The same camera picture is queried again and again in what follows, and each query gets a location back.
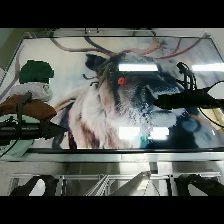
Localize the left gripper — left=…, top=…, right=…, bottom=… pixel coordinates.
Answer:
left=13, top=121, right=52, bottom=140

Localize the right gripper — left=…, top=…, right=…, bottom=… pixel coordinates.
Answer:
left=173, top=89, right=215, bottom=110

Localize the pale green garment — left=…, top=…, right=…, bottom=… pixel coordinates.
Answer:
left=0, top=139, right=35, bottom=158

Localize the brown garment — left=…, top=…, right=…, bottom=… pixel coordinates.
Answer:
left=0, top=94, right=58, bottom=123

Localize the white garment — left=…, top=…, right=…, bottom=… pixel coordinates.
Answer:
left=7, top=81, right=54, bottom=103

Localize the black cable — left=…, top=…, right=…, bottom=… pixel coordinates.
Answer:
left=196, top=105, right=224, bottom=130
left=196, top=79, right=224, bottom=95

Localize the silver frame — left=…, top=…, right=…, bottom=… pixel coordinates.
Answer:
left=0, top=27, right=224, bottom=197

